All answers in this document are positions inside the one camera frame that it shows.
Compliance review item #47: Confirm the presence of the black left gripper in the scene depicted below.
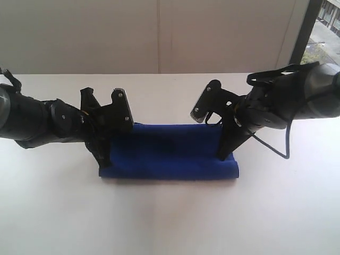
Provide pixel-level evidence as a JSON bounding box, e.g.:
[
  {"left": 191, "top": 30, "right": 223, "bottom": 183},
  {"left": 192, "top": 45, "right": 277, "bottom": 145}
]
[{"left": 80, "top": 87, "right": 112, "bottom": 169}]

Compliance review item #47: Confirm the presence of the dark window frame post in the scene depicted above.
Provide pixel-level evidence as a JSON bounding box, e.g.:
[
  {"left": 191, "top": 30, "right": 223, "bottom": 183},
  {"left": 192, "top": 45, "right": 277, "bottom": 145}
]
[{"left": 289, "top": 0, "right": 322, "bottom": 64}]

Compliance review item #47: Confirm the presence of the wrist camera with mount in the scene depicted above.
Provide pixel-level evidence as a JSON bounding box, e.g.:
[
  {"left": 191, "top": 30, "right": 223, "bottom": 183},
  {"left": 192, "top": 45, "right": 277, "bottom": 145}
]
[
  {"left": 92, "top": 88, "right": 134, "bottom": 134},
  {"left": 190, "top": 79, "right": 241, "bottom": 123}
]

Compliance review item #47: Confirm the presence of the blue microfibre cloth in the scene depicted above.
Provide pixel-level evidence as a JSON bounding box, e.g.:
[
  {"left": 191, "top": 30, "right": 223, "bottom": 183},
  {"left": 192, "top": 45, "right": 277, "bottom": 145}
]
[{"left": 99, "top": 123, "right": 240, "bottom": 181}]

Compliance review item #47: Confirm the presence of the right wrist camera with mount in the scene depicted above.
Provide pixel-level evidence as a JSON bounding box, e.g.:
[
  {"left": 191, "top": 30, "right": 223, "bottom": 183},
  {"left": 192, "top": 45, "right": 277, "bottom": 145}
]
[{"left": 190, "top": 79, "right": 241, "bottom": 123}]

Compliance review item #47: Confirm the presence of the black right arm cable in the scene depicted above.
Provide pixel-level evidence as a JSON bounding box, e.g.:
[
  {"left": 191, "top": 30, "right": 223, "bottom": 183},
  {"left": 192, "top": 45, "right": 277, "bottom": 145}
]
[{"left": 204, "top": 61, "right": 321, "bottom": 160}]

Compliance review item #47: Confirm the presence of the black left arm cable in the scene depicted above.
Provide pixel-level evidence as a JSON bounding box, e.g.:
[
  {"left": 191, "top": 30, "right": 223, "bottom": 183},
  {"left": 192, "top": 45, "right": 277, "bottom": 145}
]
[{"left": 0, "top": 67, "right": 22, "bottom": 94}]

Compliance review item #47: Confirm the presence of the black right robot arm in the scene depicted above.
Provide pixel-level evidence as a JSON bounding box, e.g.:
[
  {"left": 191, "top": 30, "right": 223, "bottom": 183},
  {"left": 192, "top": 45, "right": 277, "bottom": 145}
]
[{"left": 217, "top": 62, "right": 339, "bottom": 160}]

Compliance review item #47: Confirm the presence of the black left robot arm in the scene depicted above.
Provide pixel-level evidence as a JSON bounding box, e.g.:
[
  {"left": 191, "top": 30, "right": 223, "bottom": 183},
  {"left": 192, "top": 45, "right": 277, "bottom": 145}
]
[{"left": 1, "top": 83, "right": 112, "bottom": 168}]

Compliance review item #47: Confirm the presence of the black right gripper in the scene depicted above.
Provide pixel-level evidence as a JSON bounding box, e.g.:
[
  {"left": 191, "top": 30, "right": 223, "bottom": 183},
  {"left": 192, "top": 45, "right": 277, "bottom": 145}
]
[{"left": 217, "top": 103, "right": 255, "bottom": 161}]

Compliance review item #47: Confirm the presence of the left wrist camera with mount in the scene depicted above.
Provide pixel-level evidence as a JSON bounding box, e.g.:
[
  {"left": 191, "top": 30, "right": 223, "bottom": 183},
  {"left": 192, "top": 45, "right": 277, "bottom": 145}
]
[{"left": 92, "top": 88, "right": 134, "bottom": 134}]

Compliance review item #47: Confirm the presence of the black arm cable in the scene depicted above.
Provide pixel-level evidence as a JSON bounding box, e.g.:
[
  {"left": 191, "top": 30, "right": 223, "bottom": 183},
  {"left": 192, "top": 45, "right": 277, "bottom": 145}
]
[
  {"left": 204, "top": 61, "right": 321, "bottom": 160},
  {"left": 0, "top": 67, "right": 22, "bottom": 94}
]

